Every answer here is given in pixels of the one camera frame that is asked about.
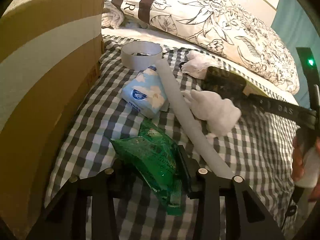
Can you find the clear tape roll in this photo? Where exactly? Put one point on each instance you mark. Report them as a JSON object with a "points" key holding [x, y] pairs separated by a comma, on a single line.
{"points": [[139, 55]]}

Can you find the checkered bed sheet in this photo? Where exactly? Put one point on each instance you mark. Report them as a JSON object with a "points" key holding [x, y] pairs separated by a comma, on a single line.
{"points": [[258, 148]]}

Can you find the cardboard box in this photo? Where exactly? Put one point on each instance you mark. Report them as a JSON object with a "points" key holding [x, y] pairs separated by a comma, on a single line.
{"points": [[50, 51]]}

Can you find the person right hand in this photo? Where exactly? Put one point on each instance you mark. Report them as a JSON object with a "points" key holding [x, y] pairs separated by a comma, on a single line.
{"points": [[305, 166]]}

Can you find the teal curtain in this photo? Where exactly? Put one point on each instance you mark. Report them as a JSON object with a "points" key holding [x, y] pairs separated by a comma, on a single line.
{"points": [[295, 29]]}

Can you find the white plush toy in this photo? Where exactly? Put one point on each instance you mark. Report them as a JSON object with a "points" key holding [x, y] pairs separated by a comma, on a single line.
{"points": [[220, 114]]}

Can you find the blue tissue pack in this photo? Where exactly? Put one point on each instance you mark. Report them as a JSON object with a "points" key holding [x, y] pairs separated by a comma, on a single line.
{"points": [[145, 93]]}

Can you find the dark oval container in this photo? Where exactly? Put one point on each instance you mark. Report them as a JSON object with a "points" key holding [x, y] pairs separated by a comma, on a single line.
{"points": [[225, 83]]}

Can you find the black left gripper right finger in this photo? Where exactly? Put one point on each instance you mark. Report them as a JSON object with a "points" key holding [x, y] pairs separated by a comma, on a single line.
{"points": [[231, 200]]}

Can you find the tan brown carton box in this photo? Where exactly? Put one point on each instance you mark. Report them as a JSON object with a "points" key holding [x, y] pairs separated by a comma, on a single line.
{"points": [[252, 87]]}

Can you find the green snack bag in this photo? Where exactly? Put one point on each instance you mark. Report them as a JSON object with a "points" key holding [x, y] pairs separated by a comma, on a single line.
{"points": [[153, 154]]}

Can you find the floral quilt pillow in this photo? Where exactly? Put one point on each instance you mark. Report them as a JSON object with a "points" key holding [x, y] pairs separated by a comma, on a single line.
{"points": [[222, 27]]}

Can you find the mint green towel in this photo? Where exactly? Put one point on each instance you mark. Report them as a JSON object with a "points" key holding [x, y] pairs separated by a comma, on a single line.
{"points": [[116, 19]]}

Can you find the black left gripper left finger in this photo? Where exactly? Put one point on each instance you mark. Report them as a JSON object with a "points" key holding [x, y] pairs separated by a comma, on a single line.
{"points": [[65, 216]]}

